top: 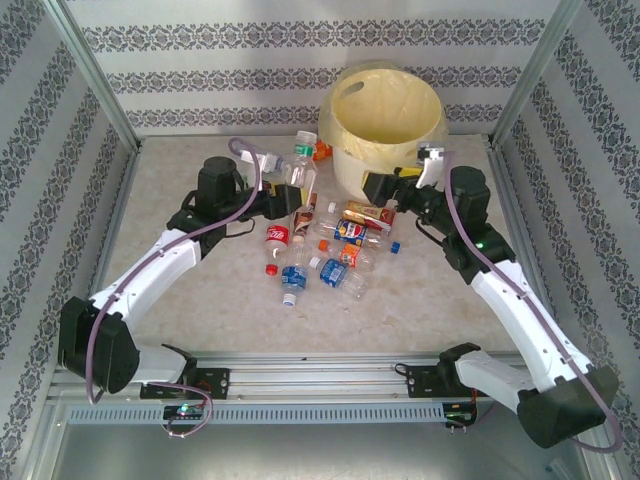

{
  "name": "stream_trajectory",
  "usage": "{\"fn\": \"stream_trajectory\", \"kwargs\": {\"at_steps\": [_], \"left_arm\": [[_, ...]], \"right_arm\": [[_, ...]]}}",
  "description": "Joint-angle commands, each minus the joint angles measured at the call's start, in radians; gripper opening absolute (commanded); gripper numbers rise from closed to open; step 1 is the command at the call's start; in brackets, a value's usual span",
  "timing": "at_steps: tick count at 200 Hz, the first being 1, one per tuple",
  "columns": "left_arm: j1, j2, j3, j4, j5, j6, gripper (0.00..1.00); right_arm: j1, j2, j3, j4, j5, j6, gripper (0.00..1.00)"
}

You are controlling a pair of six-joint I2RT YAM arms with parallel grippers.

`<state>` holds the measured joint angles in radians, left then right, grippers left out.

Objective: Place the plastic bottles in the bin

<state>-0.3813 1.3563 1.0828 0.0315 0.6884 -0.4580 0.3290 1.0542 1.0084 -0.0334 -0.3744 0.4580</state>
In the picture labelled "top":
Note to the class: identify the brown label drink bottle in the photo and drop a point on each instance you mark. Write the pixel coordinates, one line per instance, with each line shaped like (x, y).
(303, 220)

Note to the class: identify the yellow red tea bottle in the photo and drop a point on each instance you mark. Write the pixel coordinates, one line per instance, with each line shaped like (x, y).
(367, 214)

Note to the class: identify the clear unlabelled plastic bottle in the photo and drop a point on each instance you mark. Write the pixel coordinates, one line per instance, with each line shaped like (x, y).
(300, 172)

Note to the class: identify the red label cola bottle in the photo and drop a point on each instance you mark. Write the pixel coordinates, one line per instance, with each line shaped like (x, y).
(277, 235)

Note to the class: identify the small clear white-capped bottle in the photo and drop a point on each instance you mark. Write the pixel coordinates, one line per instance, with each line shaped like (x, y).
(325, 222)

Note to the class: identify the Pepsi label plastic bottle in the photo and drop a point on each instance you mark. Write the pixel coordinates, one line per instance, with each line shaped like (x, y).
(350, 232)

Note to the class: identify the green label plastic bottle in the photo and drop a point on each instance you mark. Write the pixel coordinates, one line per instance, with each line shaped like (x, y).
(304, 146)

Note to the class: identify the orange NFC juice bottle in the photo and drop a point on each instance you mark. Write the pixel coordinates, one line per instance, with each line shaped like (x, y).
(322, 151)

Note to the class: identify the red bottle cap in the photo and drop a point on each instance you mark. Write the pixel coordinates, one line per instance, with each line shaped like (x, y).
(271, 270)

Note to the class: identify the blue label water bottle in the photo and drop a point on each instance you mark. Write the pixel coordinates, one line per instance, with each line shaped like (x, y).
(294, 277)
(332, 272)

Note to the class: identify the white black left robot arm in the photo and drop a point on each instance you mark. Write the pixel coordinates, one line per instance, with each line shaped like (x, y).
(150, 270)

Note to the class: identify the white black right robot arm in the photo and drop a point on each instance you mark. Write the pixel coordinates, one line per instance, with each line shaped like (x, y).
(525, 310)

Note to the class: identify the white plastic bin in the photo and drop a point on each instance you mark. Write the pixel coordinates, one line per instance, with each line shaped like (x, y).
(350, 175)

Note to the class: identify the blue bottle cap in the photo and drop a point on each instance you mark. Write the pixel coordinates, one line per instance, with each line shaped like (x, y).
(395, 247)

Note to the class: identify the right circuit board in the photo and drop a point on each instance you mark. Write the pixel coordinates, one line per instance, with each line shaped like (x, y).
(457, 415)

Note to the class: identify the circuit board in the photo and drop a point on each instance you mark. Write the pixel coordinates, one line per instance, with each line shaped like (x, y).
(182, 411)
(457, 415)

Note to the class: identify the left circuit board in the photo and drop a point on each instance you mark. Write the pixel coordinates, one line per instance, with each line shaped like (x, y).
(182, 411)

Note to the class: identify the aluminium right side rail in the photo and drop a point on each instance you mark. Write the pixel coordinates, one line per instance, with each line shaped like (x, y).
(515, 200)

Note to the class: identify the aluminium left side rail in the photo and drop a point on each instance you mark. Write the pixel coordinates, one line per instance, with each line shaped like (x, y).
(120, 200)

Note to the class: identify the aluminium right frame post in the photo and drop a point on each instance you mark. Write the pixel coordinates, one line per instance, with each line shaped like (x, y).
(535, 80)

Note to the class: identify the aluminium frame post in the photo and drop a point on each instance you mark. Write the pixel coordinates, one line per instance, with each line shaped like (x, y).
(535, 80)
(97, 80)

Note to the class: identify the aluminium left frame post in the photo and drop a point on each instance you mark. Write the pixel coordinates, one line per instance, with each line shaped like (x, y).
(97, 80)

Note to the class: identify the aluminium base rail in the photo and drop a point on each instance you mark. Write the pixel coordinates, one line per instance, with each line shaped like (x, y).
(310, 372)

